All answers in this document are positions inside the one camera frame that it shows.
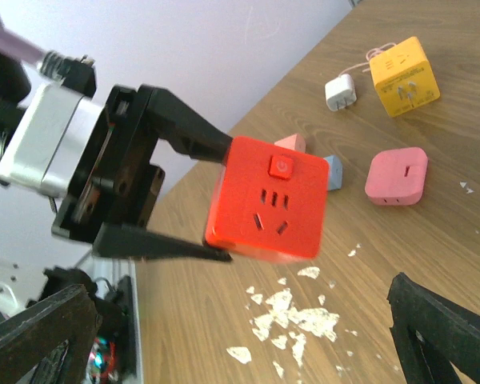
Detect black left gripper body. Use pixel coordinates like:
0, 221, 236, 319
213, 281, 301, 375
51, 85, 163, 243

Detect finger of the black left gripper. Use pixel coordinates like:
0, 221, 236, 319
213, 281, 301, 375
146, 87, 232, 164
93, 224, 232, 262

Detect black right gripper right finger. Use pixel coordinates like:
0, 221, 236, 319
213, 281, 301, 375
387, 273, 480, 383

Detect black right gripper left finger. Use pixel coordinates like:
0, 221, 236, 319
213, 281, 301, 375
0, 285, 101, 383

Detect red cube socket adapter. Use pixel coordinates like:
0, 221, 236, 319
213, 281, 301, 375
204, 137, 329, 263

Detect blue USB charger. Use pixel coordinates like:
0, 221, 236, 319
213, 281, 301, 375
325, 155, 343, 191

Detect white USB charger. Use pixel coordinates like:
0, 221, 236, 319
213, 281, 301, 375
324, 74, 357, 112

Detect large pink plug adapter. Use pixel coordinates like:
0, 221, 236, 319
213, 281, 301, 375
365, 147, 428, 206

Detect yellow cube socket adapter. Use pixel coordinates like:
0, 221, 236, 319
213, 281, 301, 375
369, 37, 440, 118

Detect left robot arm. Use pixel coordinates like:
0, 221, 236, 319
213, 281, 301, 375
0, 21, 232, 262

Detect white paper scraps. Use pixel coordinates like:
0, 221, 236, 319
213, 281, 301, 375
228, 172, 480, 383

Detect aluminium frame rail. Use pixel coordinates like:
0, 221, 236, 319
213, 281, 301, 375
76, 253, 145, 383

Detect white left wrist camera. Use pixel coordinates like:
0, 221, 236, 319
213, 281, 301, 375
0, 83, 103, 198

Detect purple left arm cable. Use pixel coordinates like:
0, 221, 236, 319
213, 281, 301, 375
0, 18, 49, 65

